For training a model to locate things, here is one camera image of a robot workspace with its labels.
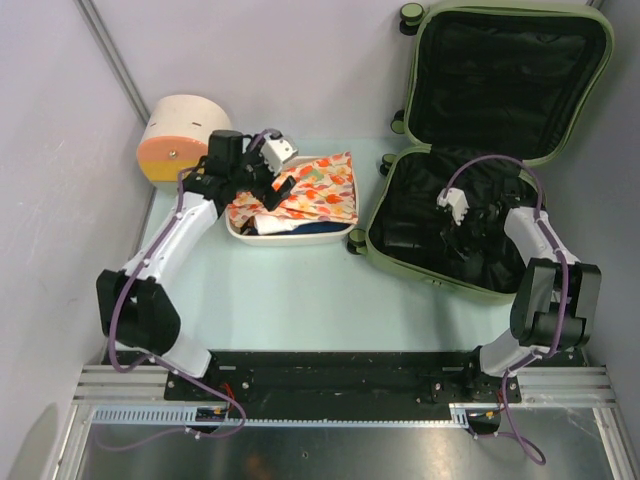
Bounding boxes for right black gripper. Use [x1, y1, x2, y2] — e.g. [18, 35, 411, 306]
[440, 202, 506, 264]

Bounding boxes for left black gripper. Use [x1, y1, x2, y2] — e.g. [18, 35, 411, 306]
[230, 135, 295, 211]

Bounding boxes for plain white garment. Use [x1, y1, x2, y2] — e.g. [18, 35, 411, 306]
[253, 215, 303, 236]

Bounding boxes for white orange patterned cloth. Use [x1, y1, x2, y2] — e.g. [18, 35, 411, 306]
[227, 152, 358, 234]

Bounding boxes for navy blue garment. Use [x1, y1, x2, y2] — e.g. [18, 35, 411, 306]
[281, 222, 351, 235]

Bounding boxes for white rectangular plastic basin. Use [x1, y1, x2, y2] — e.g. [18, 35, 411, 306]
[226, 156, 359, 247]

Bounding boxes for cream drawer box orange fronts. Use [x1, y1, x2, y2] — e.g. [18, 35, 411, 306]
[136, 94, 232, 190]

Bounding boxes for green hard-shell suitcase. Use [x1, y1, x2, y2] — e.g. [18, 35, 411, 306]
[347, 1, 614, 303]

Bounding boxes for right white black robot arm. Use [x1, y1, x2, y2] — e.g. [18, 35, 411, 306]
[461, 199, 601, 401]

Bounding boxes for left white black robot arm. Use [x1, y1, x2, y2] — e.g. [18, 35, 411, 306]
[96, 128, 298, 400]

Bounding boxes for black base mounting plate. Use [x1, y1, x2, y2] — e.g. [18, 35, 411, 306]
[163, 350, 580, 422]

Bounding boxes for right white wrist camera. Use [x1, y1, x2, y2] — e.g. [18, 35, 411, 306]
[436, 187, 469, 226]

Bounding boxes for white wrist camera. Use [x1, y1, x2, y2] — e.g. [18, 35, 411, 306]
[436, 187, 469, 226]
[259, 130, 299, 174]

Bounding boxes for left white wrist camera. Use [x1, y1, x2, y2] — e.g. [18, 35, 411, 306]
[259, 130, 299, 174]

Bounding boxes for aluminium frame rail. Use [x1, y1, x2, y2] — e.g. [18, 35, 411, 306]
[72, 365, 616, 408]

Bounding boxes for white slotted cable duct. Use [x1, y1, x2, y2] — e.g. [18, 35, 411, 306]
[92, 402, 474, 429]

